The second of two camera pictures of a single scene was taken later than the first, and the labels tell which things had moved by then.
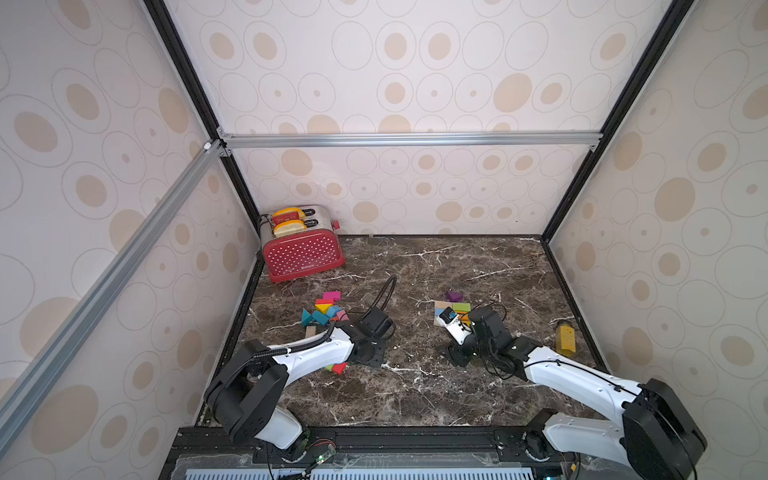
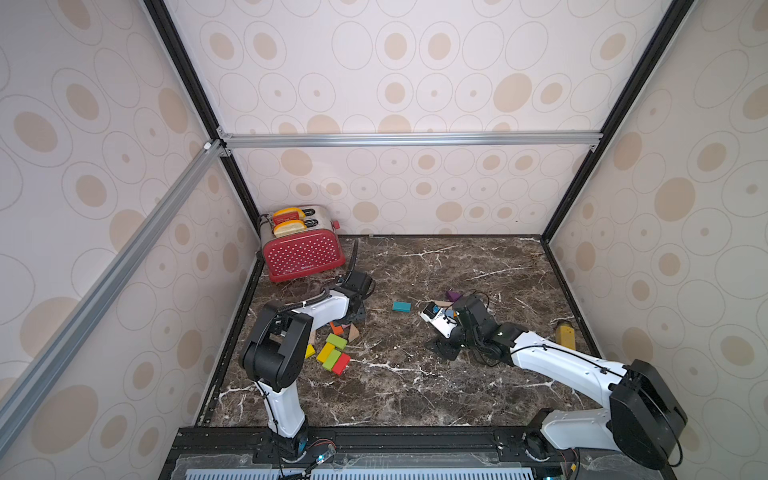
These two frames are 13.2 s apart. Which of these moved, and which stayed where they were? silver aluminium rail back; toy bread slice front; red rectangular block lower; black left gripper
Moved: black left gripper
Stayed: silver aluminium rail back; red rectangular block lower; toy bread slice front
